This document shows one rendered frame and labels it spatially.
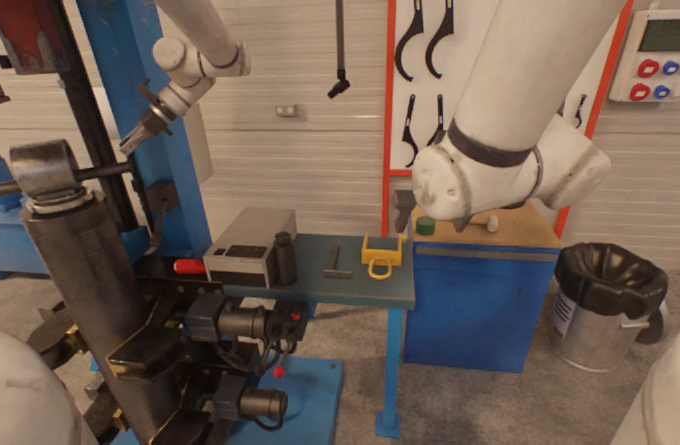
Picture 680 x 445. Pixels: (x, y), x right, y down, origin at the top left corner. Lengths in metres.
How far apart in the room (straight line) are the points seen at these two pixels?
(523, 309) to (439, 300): 0.45
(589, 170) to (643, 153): 2.93
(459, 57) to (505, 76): 2.45
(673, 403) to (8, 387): 0.34
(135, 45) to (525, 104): 1.30
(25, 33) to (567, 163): 1.31
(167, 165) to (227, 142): 1.73
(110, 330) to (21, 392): 1.17
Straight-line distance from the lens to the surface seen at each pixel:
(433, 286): 2.06
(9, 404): 0.26
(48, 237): 1.27
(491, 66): 0.35
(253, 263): 1.31
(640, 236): 3.77
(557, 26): 0.33
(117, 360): 1.39
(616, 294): 2.37
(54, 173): 1.22
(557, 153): 0.49
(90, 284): 1.32
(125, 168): 1.26
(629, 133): 3.34
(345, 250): 1.52
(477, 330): 2.30
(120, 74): 1.53
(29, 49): 1.38
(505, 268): 2.04
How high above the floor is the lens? 1.90
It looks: 29 degrees down
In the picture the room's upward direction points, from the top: 2 degrees counter-clockwise
